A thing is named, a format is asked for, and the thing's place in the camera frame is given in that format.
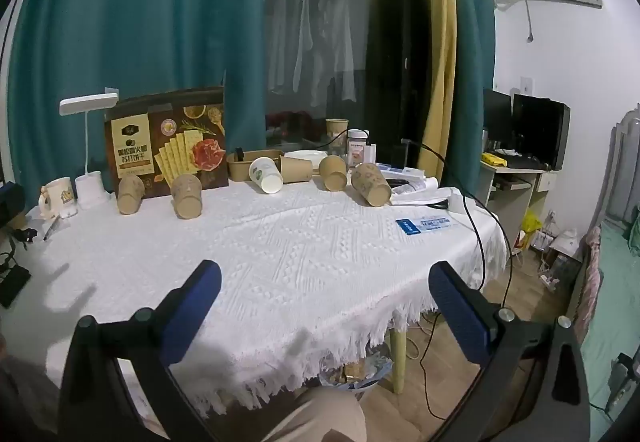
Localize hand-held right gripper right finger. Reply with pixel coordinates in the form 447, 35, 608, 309
428, 261, 593, 442

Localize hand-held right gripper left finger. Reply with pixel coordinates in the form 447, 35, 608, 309
57, 259, 223, 442

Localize white paper cup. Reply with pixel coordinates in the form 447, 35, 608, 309
248, 157, 284, 195

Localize brown printed paper cup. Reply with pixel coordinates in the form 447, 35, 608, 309
350, 163, 392, 207

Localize tall beige paper cup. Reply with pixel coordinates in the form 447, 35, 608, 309
325, 118, 350, 157

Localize wooden table leg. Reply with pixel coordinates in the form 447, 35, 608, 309
389, 326, 409, 394

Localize blue and white card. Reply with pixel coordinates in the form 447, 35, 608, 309
395, 216, 458, 237

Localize white power adapter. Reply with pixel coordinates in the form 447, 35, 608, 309
446, 188, 474, 213

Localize yellow bag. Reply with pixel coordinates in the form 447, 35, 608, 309
522, 210, 543, 243

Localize white textured tablecloth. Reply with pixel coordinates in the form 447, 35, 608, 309
0, 174, 508, 423

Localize waste bin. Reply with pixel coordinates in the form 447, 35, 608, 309
319, 353, 394, 391

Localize white papers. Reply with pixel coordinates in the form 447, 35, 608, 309
390, 176, 452, 207

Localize white computer desk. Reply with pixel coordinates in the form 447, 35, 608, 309
475, 156, 559, 250

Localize blue and white box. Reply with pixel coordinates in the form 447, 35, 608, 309
376, 164, 426, 181

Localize brown paper bowl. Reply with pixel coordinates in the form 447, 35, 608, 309
227, 148, 284, 182

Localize green bed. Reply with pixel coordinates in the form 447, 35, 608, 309
579, 217, 640, 423

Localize brown cracker box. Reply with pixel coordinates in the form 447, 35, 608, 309
104, 86, 230, 195

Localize white desk lamp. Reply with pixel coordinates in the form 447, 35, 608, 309
59, 93, 120, 210

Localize white printed mug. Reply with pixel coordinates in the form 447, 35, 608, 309
39, 177, 80, 219

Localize person's leg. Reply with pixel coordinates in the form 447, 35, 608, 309
282, 386, 369, 442

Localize jar with white lid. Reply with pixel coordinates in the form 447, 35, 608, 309
346, 129, 370, 167

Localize black monitor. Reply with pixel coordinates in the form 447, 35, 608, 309
511, 93, 571, 172
482, 88, 514, 151

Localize black device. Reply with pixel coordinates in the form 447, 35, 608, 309
0, 182, 27, 229

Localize grey headboard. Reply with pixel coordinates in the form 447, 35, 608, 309
604, 108, 640, 229

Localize teal curtain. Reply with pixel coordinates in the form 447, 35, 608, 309
7, 0, 267, 203
444, 0, 497, 190

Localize yellow curtain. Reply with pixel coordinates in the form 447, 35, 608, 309
419, 0, 459, 180

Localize black cable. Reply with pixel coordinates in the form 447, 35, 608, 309
400, 139, 513, 420

